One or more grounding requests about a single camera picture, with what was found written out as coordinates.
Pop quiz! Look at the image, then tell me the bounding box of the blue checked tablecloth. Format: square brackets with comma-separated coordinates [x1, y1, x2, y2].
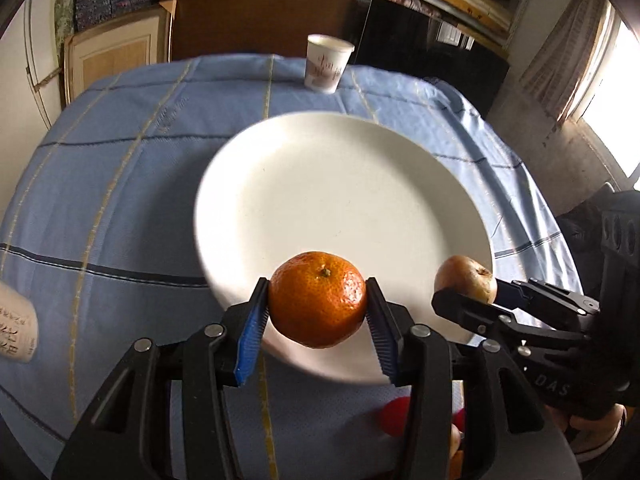
[1, 54, 580, 474]

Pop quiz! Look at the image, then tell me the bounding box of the cardboard box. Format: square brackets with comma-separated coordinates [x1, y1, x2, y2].
[63, 0, 177, 105]

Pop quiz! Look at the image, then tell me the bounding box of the red tomato top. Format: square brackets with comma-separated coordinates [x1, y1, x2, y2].
[375, 396, 410, 438]

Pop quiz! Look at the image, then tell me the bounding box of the white oval plate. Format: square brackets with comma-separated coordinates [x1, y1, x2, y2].
[193, 110, 496, 386]

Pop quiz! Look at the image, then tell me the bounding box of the person's right hand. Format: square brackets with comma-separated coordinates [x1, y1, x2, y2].
[547, 404, 627, 464]

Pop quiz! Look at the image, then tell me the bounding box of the yellow bruised apple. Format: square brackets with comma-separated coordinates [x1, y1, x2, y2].
[434, 255, 498, 304]

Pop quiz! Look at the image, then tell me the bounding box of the small mandarin orange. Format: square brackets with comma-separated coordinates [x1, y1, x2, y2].
[268, 252, 367, 349]

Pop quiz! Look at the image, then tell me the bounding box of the white drink can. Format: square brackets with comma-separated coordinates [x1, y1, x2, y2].
[0, 282, 39, 363]

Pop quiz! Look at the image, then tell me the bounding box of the white paper cup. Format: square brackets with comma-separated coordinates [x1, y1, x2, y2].
[304, 34, 355, 94]

